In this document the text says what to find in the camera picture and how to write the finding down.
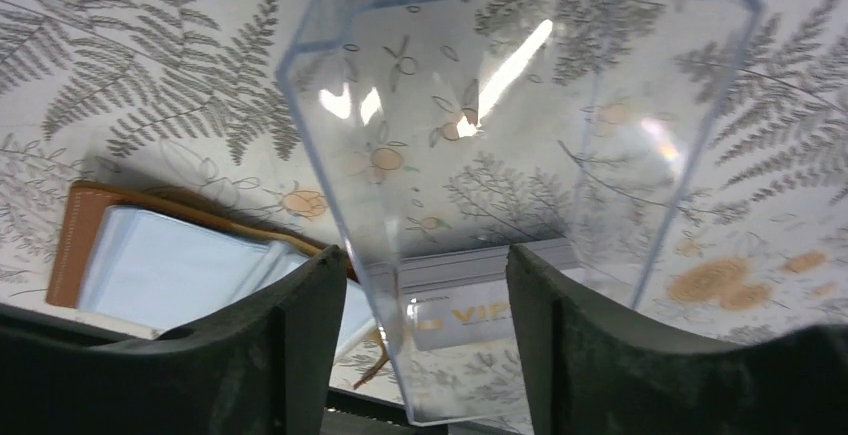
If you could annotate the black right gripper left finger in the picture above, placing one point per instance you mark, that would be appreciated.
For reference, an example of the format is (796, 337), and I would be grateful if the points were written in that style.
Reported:
(258, 366)

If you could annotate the floral patterned table mat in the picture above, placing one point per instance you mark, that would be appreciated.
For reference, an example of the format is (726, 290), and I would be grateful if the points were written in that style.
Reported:
(180, 99)

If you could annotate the brown leather card holder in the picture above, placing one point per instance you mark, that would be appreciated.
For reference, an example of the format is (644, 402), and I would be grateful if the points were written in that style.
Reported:
(158, 263)

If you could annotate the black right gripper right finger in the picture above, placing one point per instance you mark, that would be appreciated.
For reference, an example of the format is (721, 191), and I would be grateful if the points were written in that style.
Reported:
(592, 366)

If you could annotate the clear plastic card box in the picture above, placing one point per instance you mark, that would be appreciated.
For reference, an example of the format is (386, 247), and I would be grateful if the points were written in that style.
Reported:
(570, 126)

